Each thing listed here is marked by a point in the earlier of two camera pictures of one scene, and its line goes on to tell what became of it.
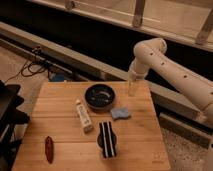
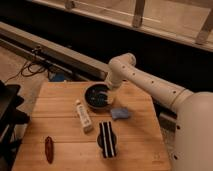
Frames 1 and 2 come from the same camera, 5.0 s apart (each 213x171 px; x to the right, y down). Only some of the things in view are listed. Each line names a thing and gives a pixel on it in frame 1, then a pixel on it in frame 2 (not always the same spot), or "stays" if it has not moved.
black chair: x=10 y=118 stays
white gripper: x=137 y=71 to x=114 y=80
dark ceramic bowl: x=99 y=97 stays
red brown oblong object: x=49 y=149 stays
